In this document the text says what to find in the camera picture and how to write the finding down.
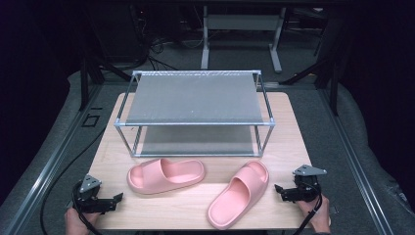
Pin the black metal stand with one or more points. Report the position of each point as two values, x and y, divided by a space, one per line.
333 88
85 81

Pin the aluminium floor rail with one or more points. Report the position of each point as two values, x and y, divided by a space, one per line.
357 166
42 176

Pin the person's right hand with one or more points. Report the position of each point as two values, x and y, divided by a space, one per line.
318 217

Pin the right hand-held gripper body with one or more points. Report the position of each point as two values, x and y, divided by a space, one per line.
308 170

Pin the pink foam slipper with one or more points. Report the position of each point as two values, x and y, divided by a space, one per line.
235 199
169 176

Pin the grey metal desk frame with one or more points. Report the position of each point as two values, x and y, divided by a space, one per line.
241 22

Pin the person's left hand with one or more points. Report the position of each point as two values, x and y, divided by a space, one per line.
76 223

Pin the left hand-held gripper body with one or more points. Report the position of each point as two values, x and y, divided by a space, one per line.
89 183

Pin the grey metal shoe rack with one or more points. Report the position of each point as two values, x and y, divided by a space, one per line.
195 99

